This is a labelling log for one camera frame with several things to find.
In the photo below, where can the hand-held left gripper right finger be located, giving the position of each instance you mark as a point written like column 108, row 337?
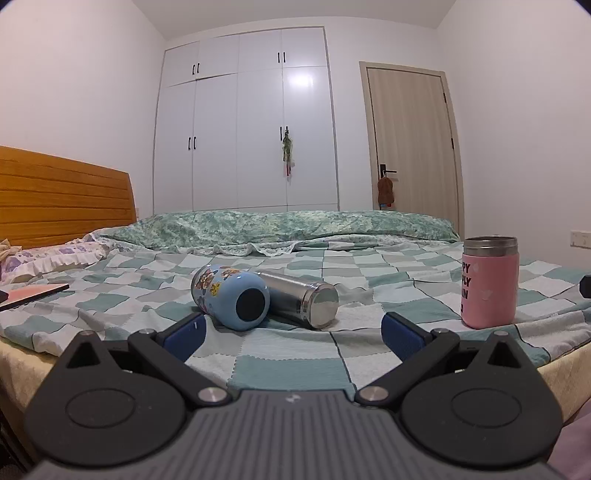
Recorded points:
column 402, row 338

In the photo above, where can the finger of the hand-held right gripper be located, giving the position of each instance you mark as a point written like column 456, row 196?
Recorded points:
column 586, row 286

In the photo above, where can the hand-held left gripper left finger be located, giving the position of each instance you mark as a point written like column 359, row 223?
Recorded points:
column 183, row 338

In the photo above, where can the blue cartoon print cup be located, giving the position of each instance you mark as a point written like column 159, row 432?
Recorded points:
column 217, row 295

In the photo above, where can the stainless steel cup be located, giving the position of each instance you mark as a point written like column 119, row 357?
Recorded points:
column 295, row 295

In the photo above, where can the pink cup with steel rim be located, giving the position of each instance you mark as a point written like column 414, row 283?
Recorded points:
column 494, row 290

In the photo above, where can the green checkered blanket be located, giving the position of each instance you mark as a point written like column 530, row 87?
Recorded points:
column 286, row 364

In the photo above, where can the green floral quilt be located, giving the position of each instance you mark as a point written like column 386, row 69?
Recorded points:
column 277, row 228

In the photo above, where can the brown hanging bag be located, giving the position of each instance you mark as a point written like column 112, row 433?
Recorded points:
column 385, row 191

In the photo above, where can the purple floral pillow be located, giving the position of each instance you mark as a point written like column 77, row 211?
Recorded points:
column 51, row 258

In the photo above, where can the pink and black book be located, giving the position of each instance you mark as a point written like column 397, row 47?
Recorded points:
column 32, row 294

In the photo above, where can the beige bed sheet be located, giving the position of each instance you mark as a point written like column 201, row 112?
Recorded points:
column 23, row 369

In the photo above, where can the wooden headboard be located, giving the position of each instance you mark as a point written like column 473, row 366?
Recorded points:
column 60, row 203

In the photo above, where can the beige crumpled cloth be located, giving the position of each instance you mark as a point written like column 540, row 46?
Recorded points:
column 7, row 251

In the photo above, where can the beige wooden door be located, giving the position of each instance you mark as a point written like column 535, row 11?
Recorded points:
column 411, row 138

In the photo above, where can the white wardrobe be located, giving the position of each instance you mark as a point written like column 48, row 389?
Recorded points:
column 240, row 138

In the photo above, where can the green hanging ornament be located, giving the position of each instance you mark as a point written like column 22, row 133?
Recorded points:
column 287, row 150

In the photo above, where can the white wall socket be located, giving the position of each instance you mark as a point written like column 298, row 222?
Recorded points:
column 579, row 237

